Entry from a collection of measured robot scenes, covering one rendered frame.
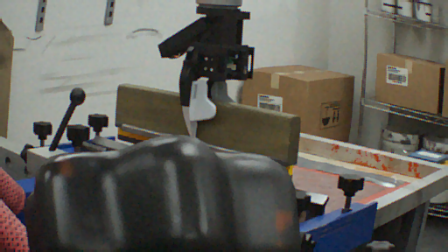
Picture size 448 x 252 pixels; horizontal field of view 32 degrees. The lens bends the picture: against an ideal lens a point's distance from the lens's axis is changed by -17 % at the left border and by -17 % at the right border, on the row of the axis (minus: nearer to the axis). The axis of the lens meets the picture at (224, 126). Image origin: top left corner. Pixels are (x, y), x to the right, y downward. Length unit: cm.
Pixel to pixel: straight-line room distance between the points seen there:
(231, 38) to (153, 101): 19
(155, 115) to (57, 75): 239
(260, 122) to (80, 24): 261
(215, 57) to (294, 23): 387
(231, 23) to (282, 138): 19
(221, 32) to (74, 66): 257
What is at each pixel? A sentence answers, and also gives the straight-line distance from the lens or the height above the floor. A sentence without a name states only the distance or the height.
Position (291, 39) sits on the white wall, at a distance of 523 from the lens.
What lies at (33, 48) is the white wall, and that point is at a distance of 372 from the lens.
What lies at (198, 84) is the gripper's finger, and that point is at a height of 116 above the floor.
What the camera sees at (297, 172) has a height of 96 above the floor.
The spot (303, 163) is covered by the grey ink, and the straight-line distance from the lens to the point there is 187.
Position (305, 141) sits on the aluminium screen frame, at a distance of 200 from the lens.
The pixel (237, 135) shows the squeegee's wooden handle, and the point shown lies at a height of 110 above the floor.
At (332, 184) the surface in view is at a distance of 173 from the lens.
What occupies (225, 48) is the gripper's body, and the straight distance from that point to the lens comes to 136.
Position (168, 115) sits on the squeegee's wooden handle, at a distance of 147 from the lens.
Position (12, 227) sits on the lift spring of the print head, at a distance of 82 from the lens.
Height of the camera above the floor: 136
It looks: 10 degrees down
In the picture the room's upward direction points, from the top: 5 degrees clockwise
